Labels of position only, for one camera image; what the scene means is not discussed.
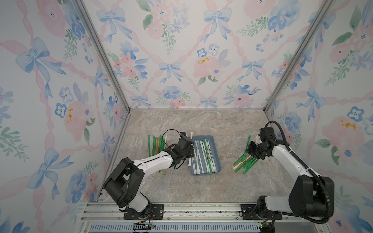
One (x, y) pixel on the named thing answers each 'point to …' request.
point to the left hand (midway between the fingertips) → (193, 148)
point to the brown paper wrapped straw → (157, 145)
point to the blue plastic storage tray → (206, 160)
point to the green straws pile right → (247, 161)
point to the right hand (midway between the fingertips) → (249, 150)
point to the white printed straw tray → (214, 169)
